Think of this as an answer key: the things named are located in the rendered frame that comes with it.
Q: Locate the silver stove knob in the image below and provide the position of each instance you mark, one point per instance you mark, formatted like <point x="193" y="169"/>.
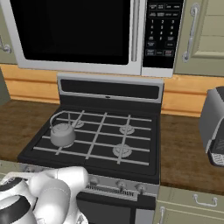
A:
<point x="121" y="184"/>
<point x="94" y="180"/>
<point x="141" y="188"/>
<point x="29" y="169"/>

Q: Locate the grey toaster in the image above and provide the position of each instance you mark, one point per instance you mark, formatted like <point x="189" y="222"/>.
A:
<point x="214" y="125"/>

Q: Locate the beige drawer front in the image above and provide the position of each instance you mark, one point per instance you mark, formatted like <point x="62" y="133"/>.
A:
<point x="192" y="201"/>

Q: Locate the black and silver stove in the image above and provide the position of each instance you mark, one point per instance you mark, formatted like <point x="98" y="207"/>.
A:
<point x="99" y="137"/>

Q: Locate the black oven door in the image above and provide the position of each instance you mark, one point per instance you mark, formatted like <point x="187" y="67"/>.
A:
<point x="110" y="211"/>

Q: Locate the silver and black microwave oven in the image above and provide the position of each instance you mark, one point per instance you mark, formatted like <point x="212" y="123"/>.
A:
<point x="87" y="32"/>

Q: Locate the beige cupboard door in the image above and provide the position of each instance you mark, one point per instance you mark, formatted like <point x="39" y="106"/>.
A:
<point x="186" y="216"/>
<point x="204" y="35"/>
<point x="5" y="32"/>

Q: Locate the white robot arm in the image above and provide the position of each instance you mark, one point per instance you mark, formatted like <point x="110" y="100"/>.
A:
<point x="55" y="195"/>

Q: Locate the grey kettle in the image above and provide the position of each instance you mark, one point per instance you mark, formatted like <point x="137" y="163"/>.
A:
<point x="62" y="134"/>

